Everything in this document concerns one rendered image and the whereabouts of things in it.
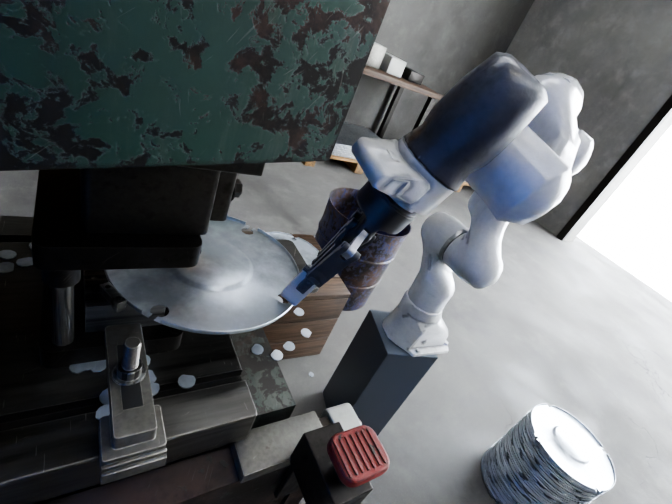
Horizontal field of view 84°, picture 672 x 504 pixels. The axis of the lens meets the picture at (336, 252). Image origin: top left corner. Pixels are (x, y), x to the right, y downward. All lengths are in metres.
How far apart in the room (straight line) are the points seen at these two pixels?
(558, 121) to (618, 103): 4.45
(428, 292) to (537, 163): 0.63
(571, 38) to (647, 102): 1.18
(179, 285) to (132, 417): 0.19
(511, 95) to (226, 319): 0.43
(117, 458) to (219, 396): 0.14
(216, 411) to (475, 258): 0.68
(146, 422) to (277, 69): 0.37
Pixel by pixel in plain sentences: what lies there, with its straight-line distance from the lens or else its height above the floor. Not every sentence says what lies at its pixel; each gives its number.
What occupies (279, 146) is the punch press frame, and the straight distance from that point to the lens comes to 0.31.
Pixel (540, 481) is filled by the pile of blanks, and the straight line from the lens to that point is 1.55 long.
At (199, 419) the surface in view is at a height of 0.71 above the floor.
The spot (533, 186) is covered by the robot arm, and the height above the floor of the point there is 1.09.
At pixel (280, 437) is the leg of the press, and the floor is 0.64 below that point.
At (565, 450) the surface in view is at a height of 0.31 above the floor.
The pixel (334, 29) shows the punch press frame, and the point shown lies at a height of 1.15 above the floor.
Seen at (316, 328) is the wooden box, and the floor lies 0.17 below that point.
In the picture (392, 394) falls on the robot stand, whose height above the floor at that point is 0.26.
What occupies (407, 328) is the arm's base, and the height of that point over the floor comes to 0.51.
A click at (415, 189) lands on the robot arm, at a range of 0.42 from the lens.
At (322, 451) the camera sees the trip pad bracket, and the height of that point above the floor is 0.70.
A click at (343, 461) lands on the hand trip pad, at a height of 0.76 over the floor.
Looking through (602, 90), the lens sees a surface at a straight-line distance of 5.22.
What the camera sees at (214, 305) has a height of 0.78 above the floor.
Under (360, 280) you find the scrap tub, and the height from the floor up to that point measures 0.21.
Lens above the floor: 1.17
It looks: 31 degrees down
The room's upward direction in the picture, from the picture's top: 24 degrees clockwise
